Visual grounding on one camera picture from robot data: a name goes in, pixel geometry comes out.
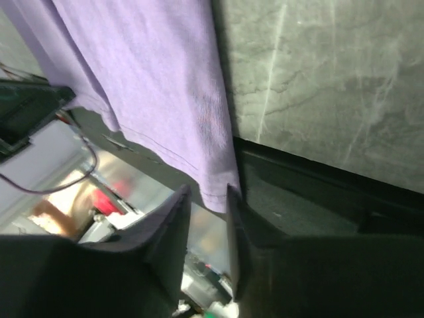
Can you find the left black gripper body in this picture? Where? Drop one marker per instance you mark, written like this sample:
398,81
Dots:
27,107

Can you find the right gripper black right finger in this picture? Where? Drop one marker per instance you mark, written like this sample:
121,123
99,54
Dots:
360,275

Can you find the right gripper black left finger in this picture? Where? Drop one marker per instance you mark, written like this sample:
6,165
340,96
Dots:
136,272

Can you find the lavender t shirt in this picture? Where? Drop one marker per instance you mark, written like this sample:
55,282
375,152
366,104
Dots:
151,69

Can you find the black base beam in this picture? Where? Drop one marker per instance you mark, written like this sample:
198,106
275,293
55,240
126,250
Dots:
303,197

